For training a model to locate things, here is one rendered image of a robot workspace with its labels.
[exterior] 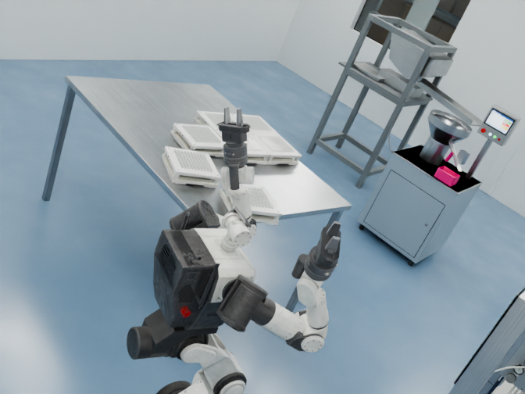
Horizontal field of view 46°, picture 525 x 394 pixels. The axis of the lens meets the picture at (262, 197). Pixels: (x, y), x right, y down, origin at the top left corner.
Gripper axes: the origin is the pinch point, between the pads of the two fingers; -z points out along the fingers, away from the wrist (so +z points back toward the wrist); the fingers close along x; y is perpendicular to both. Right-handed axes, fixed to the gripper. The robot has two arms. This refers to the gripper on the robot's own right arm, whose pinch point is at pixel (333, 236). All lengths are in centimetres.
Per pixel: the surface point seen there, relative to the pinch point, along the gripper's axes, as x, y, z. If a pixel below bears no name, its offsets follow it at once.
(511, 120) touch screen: 272, 168, 159
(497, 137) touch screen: 267, 164, 174
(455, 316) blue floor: 147, 158, 253
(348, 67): 379, 53, 229
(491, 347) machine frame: -20, 48, 7
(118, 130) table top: 123, -97, 112
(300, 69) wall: 588, 28, 409
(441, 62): 371, 130, 191
